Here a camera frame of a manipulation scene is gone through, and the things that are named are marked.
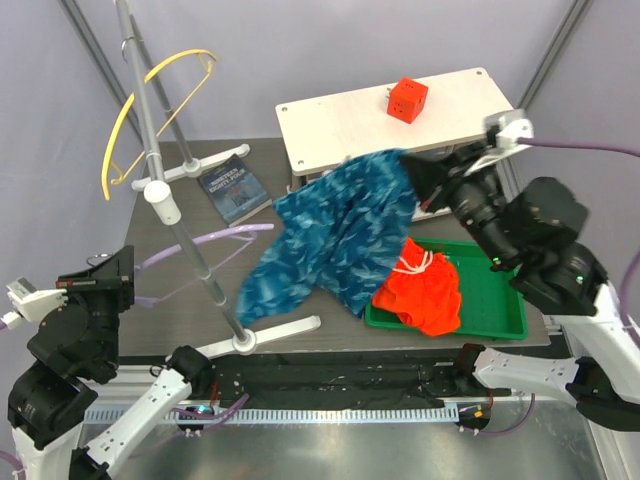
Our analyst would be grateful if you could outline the dark blue book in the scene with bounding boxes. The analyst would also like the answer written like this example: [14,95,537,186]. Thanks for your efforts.
[197,155,272,227]

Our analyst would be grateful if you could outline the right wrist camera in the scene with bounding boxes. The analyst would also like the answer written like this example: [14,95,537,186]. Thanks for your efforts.
[483,109,534,161]

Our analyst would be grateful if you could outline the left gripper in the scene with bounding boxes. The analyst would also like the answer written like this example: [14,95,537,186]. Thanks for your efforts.
[59,243,137,371]

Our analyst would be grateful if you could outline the green plastic tray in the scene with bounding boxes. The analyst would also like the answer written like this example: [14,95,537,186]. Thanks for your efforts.
[364,237,528,340]

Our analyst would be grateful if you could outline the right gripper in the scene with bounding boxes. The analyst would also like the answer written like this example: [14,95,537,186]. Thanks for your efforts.
[397,140,514,266]

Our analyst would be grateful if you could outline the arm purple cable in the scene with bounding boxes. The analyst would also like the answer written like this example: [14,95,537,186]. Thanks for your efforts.
[524,138,640,436]
[0,319,251,476]

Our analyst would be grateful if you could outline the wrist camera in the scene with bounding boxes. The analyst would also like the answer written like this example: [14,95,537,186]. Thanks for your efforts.
[483,109,534,161]
[1,277,68,330]

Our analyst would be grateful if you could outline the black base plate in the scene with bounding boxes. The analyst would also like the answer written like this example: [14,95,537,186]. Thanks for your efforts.
[94,352,512,401]

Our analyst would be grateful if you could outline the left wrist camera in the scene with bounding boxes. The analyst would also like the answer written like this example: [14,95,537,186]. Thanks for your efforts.
[1,277,68,330]

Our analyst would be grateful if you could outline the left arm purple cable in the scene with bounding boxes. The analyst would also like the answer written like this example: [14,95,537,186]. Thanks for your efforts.
[0,319,251,476]

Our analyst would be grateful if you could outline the blue patterned shorts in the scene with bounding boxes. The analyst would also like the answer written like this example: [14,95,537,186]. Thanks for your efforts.
[235,149,417,326]

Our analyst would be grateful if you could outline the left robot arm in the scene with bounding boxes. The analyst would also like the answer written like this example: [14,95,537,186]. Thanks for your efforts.
[1,245,213,479]

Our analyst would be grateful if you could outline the grey clothes rack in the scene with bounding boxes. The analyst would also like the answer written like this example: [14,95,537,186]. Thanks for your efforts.
[114,0,321,355]

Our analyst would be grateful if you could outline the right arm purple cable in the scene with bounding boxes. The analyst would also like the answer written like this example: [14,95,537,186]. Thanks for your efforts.
[524,138,640,436]

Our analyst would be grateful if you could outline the yellow clothes hanger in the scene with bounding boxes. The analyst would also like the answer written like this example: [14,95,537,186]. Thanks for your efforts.
[100,49,218,201]

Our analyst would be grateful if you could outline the red cube power socket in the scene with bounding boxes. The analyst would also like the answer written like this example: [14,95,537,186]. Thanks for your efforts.
[387,77,429,124]

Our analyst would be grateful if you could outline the white two-tier shelf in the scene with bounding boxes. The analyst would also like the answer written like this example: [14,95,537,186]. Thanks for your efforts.
[275,67,512,191]

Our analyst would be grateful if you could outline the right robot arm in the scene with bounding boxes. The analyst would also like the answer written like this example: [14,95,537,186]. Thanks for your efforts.
[399,142,639,432]

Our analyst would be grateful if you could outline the purple clothes hanger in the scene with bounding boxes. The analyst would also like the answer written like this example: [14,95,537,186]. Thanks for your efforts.
[135,223,275,309]

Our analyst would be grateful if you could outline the orange shorts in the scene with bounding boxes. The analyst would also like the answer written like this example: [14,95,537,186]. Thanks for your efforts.
[372,238,462,337]

